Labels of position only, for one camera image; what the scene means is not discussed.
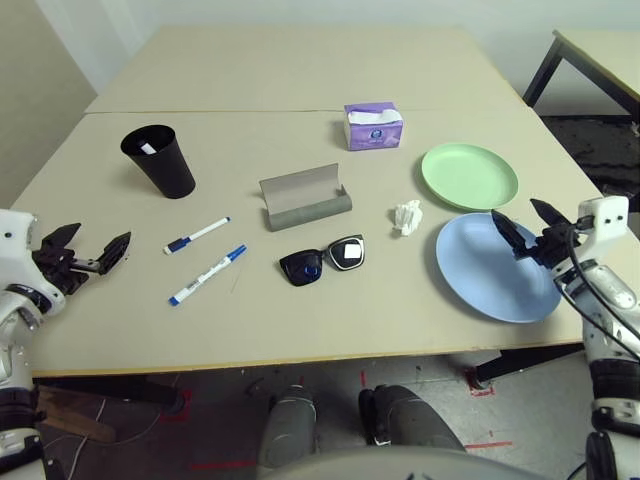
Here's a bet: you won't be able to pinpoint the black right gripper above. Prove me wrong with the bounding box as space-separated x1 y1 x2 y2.
490 198 584 271

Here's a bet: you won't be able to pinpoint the grey robot right leg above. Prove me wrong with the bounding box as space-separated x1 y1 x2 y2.
358 383 466 451

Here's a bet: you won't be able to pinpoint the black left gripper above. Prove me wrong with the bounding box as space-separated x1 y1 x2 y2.
32 223 133 297

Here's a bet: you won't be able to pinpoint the beige side table black legs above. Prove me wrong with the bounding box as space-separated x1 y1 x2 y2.
522 28 640 121

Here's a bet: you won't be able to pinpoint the blue plate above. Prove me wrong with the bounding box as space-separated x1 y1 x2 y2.
434 212 564 324

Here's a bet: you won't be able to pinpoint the white tissue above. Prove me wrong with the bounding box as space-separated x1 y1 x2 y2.
388 199 425 238

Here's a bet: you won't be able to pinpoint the grey robot leg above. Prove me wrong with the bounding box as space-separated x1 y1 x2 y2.
257 384 321 469
358 383 466 451

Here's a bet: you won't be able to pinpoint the white marker with barcode print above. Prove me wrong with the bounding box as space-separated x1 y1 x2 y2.
167 243 248 308

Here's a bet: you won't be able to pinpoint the brown wooden plank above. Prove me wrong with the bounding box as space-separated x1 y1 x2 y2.
35 384 117 444

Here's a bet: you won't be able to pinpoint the purple tissue box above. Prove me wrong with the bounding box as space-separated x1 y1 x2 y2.
343 101 404 151

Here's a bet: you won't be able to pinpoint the grey glasses case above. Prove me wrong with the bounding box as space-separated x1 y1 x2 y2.
258 162 354 233

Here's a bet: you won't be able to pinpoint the black sunglasses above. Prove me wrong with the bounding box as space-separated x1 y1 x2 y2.
278 235 367 288

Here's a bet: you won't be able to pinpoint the white marker with eraser cap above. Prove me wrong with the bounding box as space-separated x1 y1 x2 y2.
163 216 232 256

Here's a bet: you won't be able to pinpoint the black table foot bar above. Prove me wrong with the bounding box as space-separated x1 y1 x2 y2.
474 343 586 386

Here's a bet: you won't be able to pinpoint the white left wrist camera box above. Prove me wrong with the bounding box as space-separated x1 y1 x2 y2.
0 209 40 261

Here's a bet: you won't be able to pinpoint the black plastic cup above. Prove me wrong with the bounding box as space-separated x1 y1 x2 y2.
119 124 197 200

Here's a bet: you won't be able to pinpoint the green plate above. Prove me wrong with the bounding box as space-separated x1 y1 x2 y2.
420 143 520 210

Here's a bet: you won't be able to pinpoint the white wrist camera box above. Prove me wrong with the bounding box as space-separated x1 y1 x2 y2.
577 196 630 251
0 209 40 261

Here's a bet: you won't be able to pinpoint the grey robot left leg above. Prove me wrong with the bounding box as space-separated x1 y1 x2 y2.
257 384 321 469

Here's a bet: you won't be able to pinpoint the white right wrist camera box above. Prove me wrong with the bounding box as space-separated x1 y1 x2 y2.
577 196 630 251

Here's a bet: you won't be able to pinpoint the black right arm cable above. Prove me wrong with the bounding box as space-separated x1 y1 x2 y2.
559 219 640 361

